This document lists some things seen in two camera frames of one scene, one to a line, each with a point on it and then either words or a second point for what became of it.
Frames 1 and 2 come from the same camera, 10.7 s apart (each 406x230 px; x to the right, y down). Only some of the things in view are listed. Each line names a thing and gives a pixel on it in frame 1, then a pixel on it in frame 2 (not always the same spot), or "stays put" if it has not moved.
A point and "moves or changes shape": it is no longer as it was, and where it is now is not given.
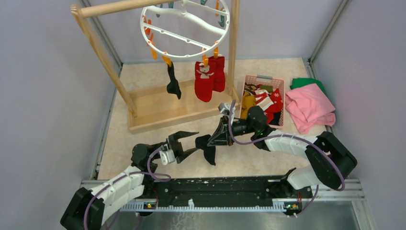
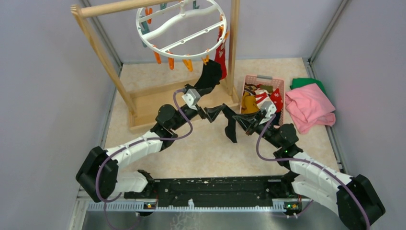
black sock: x=209 y=151 moves or changes shape
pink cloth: x=310 y=107 stays put
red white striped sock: x=263 y=98 stays put
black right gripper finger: x=221 y=140 → x=246 y=120
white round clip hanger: x=217 y=3 moves or changes shape
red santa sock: x=219 y=73 → x=220 y=55
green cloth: x=302 y=82 stays put
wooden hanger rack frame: x=150 y=108 stays put
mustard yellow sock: x=248 y=101 stays put
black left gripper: x=176 y=146 → x=211 y=113
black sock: x=173 y=86 → x=211 y=75
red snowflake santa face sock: x=276 y=98 stays put
